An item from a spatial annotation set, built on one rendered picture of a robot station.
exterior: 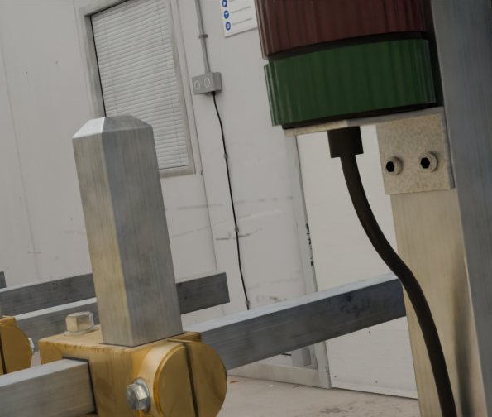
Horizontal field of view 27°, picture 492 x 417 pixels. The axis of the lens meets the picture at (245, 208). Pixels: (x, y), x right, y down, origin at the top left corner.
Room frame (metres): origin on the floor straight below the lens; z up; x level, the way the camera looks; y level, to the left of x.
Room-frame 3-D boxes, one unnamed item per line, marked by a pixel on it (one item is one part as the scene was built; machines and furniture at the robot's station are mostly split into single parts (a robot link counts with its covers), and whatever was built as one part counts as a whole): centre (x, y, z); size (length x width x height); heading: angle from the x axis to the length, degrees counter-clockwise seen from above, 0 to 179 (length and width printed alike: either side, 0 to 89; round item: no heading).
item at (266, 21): (0.38, -0.04, 1.11); 0.06 x 0.06 x 0.02
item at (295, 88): (0.38, -0.04, 1.09); 0.06 x 0.06 x 0.02
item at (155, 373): (0.62, 0.08, 0.95); 0.13 x 0.06 x 0.05; 38
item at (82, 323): (0.67, 0.12, 0.98); 0.02 x 0.02 x 0.01
